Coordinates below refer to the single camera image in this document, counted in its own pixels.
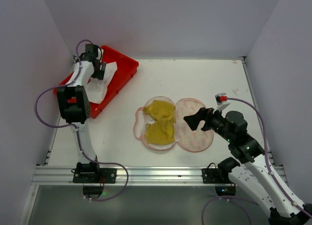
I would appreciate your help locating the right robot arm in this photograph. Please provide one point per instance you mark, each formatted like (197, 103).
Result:
(250, 169)

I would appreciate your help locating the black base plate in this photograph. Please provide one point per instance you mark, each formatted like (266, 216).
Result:
(97, 174)
(214, 176)

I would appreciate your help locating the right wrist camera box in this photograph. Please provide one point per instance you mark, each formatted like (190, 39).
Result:
(221, 100)

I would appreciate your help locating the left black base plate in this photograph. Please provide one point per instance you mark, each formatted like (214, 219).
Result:
(97, 174)

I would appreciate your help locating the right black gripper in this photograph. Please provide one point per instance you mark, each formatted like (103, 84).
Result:
(205, 119)

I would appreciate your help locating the red plastic tray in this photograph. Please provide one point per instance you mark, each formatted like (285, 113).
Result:
(126, 69)

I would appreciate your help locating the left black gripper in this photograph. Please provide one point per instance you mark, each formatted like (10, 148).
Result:
(100, 70)

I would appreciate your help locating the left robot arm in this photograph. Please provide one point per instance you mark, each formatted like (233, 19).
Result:
(75, 107)

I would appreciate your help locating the aluminium front rail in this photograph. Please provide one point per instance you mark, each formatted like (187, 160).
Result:
(138, 176)

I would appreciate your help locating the yellow bra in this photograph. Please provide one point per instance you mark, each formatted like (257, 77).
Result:
(162, 130)

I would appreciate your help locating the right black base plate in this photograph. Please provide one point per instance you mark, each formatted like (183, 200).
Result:
(214, 176)

